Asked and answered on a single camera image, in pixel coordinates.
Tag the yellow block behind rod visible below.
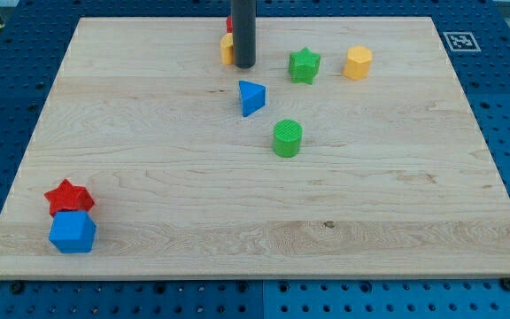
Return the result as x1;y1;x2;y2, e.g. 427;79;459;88
220;33;235;65

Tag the red star block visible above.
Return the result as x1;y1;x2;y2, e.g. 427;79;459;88
44;179;95;217

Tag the green cylinder block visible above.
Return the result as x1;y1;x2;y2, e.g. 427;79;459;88
273;119;303;158

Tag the light wooden board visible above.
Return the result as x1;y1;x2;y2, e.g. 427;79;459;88
0;17;510;281

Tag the green star block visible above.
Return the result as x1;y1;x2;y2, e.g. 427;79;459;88
289;47;321;84

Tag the blue triangle block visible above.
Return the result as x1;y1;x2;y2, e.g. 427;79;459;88
238;81;267;117

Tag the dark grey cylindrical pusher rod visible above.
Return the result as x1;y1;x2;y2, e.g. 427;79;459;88
230;0;256;69

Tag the white fiducial marker tag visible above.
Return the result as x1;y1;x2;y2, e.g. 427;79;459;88
443;31;481;52

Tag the yellow hexagon block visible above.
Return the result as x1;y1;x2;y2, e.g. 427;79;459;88
343;46;373;80

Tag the red block behind rod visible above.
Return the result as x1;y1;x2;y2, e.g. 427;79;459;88
226;16;233;33

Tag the blue cube block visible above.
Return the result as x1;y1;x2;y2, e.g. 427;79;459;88
49;211;97;253

